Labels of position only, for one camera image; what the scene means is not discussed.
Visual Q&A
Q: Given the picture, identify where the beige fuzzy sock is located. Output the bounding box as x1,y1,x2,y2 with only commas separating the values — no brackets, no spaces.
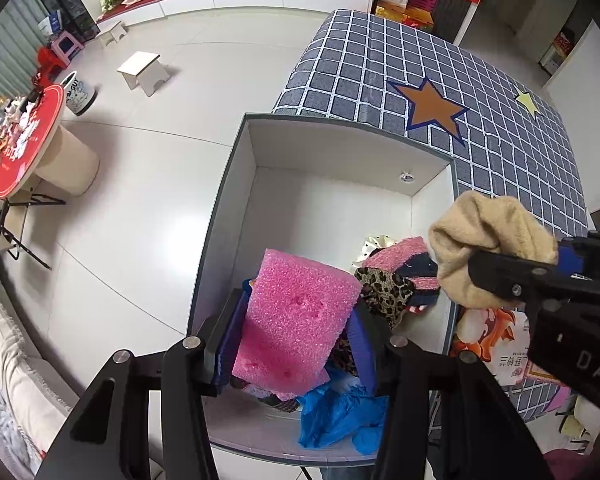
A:
428,191,558,310

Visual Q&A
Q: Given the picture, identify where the blue plastic shoe cover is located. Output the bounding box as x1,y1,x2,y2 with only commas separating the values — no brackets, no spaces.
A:
298,373,389,455

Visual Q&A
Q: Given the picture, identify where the pink navy knit sock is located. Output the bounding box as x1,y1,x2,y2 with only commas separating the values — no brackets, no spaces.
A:
358,236,440,314

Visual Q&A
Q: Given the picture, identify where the leopard print scarf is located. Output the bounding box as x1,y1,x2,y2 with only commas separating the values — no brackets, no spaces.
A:
354,268,416,328

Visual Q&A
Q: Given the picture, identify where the cream dotted scrunchie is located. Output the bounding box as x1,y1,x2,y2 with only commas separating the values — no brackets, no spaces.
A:
351,235,396,271

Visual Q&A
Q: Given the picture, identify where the pink sponge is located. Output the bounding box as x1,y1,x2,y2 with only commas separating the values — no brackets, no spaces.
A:
233,248,362,398

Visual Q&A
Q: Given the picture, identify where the white orange snack bag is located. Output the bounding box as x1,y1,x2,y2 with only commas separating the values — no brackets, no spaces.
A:
450,309,530,387

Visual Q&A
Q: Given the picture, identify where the pink red snack package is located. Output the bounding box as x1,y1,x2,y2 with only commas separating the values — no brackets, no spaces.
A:
524,360,566,388

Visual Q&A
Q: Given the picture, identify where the dark green storage box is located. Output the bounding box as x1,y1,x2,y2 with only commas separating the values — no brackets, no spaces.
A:
188,114,457,467

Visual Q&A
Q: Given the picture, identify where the grey checkered star rug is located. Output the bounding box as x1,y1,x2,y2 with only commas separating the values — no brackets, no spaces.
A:
270,8,591,424

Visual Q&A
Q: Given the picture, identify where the red round side table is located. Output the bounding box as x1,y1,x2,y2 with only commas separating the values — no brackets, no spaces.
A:
0,84,100,200

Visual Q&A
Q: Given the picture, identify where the white printed bucket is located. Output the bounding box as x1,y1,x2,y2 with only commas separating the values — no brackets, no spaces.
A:
61,70,97,116

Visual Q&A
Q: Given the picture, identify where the white small step stool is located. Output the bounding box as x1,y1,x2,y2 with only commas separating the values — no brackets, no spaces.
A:
117,51,171,98

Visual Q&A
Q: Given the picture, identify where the pink plastic stool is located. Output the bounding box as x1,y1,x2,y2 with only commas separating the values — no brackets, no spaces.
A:
50,30,84,65

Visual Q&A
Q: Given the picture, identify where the white low stool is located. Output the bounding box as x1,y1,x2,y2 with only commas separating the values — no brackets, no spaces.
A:
97,21,128,48

